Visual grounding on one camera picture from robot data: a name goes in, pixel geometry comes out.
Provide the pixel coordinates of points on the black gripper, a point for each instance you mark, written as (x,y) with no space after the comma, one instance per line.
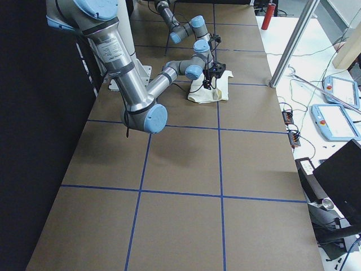
(207,76)

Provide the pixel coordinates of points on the cream long-sleeve cat shirt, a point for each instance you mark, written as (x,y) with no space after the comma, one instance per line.
(218,91)

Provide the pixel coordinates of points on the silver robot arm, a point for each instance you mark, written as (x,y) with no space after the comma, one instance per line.
(98,21)
(178,31)

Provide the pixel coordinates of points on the metal rod white hook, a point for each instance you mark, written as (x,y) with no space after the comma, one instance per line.
(327,93)

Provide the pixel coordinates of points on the far orange connector box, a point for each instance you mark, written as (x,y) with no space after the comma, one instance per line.
(287,117)

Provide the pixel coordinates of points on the orange connector box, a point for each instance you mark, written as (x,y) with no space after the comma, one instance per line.
(287,117)
(294,138)

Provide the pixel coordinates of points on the red cylindrical bottle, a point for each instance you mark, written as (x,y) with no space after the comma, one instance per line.
(268,15)

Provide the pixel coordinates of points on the near orange connector box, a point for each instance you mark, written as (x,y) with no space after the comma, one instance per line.
(294,138)

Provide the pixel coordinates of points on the near blue teach pendant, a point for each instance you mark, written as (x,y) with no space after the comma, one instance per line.
(333,122)

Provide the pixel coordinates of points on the blue teach pendant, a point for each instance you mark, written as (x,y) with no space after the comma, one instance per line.
(343,89)
(333,122)

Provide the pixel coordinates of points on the far blue teach pendant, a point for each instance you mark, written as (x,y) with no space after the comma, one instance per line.
(343,89)

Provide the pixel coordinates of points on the wooden beam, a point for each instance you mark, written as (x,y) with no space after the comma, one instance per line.
(348,51)

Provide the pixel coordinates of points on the black device white label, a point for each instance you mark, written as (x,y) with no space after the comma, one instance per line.
(310,185)

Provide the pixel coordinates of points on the black monitor on stand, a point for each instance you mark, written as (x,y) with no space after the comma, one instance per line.
(339,177)

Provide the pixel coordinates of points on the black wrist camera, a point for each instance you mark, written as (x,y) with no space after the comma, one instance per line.
(215,39)
(217,70)

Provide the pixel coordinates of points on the aluminium frame post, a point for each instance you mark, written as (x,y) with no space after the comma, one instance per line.
(296,35)

